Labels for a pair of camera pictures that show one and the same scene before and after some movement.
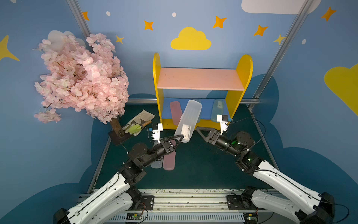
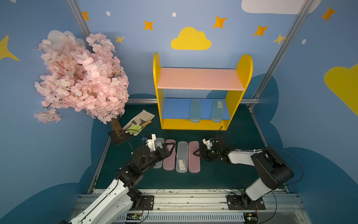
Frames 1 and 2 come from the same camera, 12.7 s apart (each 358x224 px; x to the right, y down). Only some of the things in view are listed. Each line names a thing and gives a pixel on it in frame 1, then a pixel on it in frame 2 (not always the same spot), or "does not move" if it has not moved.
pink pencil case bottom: x=176 y=112 to x=194 y=160
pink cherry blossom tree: x=85 y=77 does not move
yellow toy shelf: x=234 y=81 does not move
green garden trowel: x=136 y=128 does not move
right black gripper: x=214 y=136 to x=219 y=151
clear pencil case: x=189 y=120 to x=182 y=157
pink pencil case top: x=169 y=160 does not move
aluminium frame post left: x=76 y=9 does not move
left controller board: x=134 y=216 does not move
